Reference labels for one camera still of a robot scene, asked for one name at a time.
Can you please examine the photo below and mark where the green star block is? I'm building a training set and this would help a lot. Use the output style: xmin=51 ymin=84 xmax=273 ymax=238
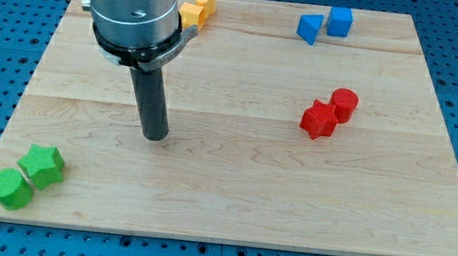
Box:
xmin=17 ymin=144 xmax=65 ymax=190

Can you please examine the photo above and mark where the blue triangular block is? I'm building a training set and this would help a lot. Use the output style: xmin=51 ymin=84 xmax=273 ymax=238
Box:
xmin=296 ymin=14 xmax=324 ymax=46

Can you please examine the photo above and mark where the yellow heart block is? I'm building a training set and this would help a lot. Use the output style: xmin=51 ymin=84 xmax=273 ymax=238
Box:
xmin=195 ymin=0 xmax=216 ymax=17

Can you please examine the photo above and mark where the black clamp ring with lever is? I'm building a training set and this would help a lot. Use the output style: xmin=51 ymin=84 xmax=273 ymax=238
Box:
xmin=87 ymin=6 xmax=201 ymax=78

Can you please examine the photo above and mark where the red star block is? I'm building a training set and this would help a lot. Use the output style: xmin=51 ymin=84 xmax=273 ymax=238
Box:
xmin=299 ymin=99 xmax=338 ymax=140

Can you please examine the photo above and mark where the green cylinder block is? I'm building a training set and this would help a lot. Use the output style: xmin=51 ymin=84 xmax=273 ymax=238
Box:
xmin=0 ymin=168 xmax=33 ymax=211

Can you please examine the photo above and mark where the red cylinder block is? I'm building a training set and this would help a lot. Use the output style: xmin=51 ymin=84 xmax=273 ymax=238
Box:
xmin=330 ymin=87 xmax=359 ymax=124

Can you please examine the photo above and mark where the wooden board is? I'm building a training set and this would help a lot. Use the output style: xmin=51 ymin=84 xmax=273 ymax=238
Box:
xmin=0 ymin=0 xmax=458 ymax=256

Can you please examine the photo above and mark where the blue cube block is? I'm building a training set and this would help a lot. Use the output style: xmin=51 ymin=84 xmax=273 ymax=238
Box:
xmin=326 ymin=7 xmax=353 ymax=37

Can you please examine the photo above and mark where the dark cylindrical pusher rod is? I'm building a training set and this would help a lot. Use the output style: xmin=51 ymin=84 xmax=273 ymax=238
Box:
xmin=130 ymin=68 xmax=169 ymax=141

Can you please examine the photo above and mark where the yellow pentagon block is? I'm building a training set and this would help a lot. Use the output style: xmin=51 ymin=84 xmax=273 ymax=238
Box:
xmin=179 ymin=3 xmax=207 ymax=31

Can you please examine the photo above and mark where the silver robot arm cylinder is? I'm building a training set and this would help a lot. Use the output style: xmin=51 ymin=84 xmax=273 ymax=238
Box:
xmin=90 ymin=0 xmax=182 ymax=66

